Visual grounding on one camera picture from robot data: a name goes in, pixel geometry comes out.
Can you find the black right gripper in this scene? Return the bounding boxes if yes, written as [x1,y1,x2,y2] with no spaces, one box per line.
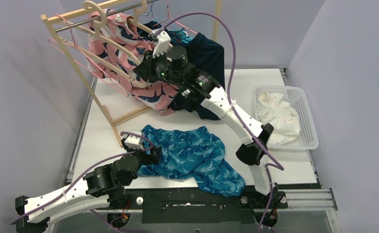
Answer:
[135,48,182,85]

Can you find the blue shark print shorts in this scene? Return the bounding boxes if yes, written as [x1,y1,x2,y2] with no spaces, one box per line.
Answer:
[138,125,246,197]

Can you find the wooden hanger front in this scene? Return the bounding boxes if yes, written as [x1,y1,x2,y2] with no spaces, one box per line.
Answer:
[44,0,153,92]

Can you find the wooden hanger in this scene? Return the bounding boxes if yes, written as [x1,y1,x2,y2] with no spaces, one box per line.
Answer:
[44,0,153,92]
[125,0,174,49]

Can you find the white shorts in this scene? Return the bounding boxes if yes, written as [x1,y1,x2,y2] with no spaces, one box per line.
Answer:
[257,92,301,147]

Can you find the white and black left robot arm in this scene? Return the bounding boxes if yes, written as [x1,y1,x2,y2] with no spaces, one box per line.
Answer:
[12,146,162,233]

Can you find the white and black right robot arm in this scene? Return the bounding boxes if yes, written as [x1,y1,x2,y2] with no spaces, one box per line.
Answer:
[133,46,276,207]

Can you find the pink floral shorts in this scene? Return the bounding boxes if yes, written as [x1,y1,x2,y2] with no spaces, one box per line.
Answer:
[88,13,178,116]

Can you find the navy blue shorts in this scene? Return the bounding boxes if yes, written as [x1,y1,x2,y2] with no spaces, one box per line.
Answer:
[137,20,226,121]

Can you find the wooden hanger rear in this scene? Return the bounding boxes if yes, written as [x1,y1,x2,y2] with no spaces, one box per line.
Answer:
[125,0,174,49]

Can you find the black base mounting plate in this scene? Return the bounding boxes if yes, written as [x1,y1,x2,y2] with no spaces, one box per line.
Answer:
[126,185,269,224]

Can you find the white plastic basket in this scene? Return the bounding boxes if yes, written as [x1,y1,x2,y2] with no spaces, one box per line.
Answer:
[253,85,319,150]

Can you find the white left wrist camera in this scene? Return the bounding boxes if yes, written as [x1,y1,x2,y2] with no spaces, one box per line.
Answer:
[120,131,144,152]

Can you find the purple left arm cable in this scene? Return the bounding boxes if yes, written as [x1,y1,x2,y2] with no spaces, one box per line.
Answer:
[10,130,156,226]

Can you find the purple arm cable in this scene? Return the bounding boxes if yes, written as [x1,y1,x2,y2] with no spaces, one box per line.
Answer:
[154,11,285,233]
[10,130,156,226]

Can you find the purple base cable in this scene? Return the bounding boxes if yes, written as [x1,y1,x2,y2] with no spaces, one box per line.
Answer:
[89,209,151,233]

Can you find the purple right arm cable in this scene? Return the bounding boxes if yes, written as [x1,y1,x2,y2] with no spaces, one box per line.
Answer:
[154,11,285,233]

